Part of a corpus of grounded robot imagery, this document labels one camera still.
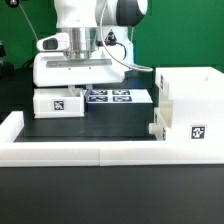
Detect white marker sheet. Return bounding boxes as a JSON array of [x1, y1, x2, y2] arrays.
[[88, 89, 152, 104]]

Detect white thin cable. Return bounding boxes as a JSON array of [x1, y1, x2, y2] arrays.
[[9, 0, 40, 43]]

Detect black camera stand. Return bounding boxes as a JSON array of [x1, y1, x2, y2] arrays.
[[0, 41, 14, 78]]

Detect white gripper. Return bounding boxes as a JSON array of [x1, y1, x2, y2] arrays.
[[33, 31, 125, 102]]

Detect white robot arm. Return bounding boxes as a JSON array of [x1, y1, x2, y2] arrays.
[[33, 0, 150, 99]]

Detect white drawer box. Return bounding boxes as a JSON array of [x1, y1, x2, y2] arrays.
[[148, 100, 173, 141], [33, 87, 84, 118]]

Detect white drawer cabinet housing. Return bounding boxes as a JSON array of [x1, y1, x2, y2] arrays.
[[155, 67, 224, 142]]

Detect white front drawer box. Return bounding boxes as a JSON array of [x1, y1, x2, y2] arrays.
[[148, 100, 173, 141]]

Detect white foam border frame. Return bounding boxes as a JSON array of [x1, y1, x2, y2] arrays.
[[0, 111, 224, 167]]

